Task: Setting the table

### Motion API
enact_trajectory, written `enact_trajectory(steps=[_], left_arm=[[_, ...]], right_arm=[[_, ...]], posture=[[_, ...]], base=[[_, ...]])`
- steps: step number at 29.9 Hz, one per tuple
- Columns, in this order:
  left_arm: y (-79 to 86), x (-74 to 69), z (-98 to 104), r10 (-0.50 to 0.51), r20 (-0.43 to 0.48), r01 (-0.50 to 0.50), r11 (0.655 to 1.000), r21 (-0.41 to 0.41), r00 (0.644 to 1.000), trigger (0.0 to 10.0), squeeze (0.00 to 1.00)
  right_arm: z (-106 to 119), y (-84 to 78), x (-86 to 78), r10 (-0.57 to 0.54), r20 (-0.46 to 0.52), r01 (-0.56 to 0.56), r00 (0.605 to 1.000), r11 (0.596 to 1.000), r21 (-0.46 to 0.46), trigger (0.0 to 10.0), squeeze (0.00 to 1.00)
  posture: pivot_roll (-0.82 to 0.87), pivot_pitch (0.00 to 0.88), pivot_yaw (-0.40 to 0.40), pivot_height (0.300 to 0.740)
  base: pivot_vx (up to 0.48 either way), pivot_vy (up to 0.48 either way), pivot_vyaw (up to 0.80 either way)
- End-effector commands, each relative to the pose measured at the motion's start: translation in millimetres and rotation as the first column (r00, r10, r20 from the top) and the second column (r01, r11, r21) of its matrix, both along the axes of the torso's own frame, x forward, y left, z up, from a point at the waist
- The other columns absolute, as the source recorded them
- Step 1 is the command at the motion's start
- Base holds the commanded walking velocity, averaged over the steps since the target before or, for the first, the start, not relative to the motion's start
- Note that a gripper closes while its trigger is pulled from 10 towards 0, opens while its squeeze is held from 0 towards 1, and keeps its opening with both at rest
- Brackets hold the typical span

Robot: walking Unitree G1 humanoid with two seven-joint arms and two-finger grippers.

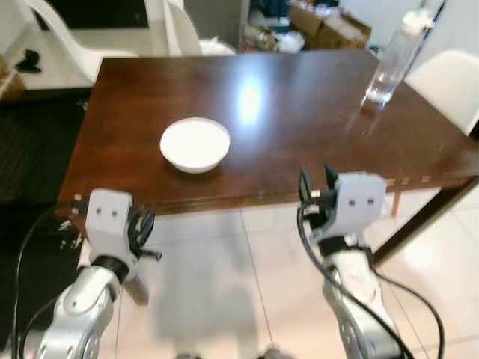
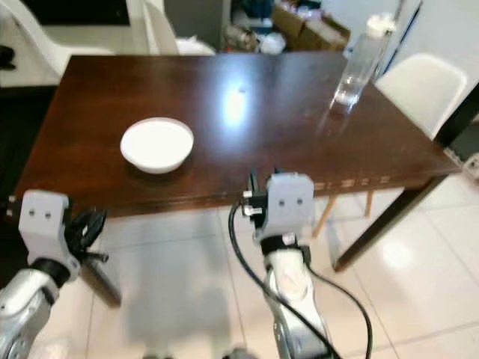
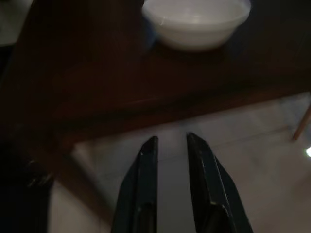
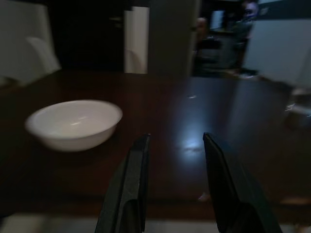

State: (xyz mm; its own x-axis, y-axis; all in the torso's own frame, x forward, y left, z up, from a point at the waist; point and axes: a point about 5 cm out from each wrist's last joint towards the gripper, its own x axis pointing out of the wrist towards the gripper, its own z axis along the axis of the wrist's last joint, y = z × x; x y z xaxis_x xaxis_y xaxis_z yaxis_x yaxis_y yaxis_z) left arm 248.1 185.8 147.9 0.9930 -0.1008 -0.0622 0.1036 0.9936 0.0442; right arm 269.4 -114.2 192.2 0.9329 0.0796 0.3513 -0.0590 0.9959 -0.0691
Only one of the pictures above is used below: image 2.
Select dark brown wooden table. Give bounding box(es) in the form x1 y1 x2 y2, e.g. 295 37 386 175
11 52 463 274

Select dark floor rug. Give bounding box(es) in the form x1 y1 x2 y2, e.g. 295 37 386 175
0 105 32 204

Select white ceramic bowl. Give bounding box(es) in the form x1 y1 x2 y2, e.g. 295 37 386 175
120 117 195 175

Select clear plastic water bottle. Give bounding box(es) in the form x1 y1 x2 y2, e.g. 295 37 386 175
333 13 397 108

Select brown cardboard box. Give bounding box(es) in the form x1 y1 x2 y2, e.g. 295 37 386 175
272 4 352 52

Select grey robot right foot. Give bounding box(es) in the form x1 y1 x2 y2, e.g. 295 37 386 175
225 346 260 359

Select white shell chair wooden legs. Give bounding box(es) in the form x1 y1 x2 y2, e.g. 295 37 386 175
313 52 469 238

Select white plastic armchair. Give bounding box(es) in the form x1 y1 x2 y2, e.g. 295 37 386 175
141 0 216 57
0 0 109 76

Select small black floor object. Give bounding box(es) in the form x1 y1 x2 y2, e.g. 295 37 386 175
0 46 18 70

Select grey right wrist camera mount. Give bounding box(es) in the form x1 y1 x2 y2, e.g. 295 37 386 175
264 173 316 242

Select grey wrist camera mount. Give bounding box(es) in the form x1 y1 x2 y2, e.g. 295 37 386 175
264 173 316 242
19 190 81 283

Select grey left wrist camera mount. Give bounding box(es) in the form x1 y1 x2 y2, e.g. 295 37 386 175
19 190 81 283

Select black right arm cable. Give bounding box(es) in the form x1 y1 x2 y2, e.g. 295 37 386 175
228 200 376 359

